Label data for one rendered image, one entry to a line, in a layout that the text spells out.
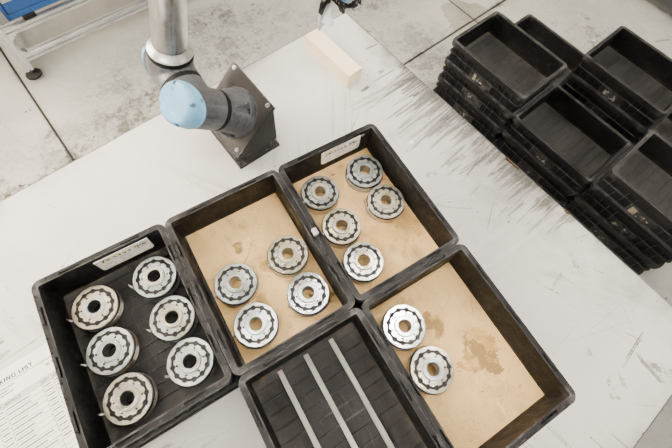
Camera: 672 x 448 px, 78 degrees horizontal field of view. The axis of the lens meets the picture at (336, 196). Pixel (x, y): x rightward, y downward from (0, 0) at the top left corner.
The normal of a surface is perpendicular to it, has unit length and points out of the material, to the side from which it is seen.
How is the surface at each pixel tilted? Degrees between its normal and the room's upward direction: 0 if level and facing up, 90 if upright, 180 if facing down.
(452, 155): 0
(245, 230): 0
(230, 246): 0
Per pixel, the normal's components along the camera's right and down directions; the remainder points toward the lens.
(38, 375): 0.06, -0.44
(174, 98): -0.42, 0.17
